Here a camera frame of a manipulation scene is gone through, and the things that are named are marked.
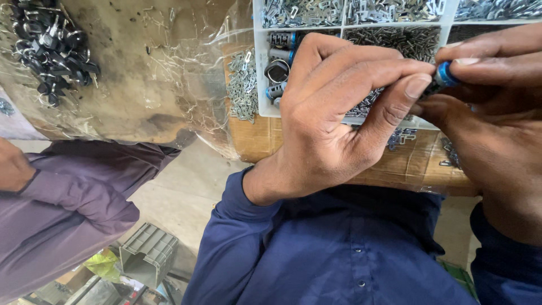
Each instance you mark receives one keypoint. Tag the person's left hand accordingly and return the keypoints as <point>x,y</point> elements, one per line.
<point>322,127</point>

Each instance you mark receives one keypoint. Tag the person's right hand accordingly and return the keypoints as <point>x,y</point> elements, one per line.
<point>499,139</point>

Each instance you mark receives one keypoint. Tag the blue ringed lock cylinder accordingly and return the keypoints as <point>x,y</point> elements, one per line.
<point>443,76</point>

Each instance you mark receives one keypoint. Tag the heap of loose metal plates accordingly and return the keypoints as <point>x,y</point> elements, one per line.
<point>242,84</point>
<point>400,137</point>
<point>451,153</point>

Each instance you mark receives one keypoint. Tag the grey lock cylinder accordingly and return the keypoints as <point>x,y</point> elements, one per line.
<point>276,90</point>
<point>281,39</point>
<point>277,102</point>
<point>280,55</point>

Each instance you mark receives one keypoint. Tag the brown taped cardboard box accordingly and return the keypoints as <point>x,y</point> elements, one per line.
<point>254,139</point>

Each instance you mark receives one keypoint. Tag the white compartment tray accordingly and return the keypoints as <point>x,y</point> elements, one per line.
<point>259,63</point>

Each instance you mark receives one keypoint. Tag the pile of small metal pins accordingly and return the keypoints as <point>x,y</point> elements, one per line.
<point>465,31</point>
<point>393,42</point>

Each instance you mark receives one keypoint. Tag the pile of silver metal plates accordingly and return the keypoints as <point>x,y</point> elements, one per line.
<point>499,8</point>
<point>300,12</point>
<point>393,10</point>

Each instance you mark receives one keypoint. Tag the person's blue shirt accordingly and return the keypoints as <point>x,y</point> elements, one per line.
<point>360,254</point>

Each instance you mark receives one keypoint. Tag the green plastic object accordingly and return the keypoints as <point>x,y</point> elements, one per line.
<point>459,275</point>

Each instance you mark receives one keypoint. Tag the clear plastic sheet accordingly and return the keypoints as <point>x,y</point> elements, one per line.
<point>169,84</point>

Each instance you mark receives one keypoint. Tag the grey plastic crate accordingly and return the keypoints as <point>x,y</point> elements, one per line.
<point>148,254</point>

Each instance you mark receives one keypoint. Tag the yellow plastic bag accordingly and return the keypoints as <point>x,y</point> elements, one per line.
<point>103,264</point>

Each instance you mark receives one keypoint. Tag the heap of floor clutter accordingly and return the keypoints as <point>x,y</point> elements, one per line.
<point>106,292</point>

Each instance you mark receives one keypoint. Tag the pile of black keys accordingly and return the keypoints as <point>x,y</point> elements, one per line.
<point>51,46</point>

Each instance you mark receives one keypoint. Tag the small silver metal part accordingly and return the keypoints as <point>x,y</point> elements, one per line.
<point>6,106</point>

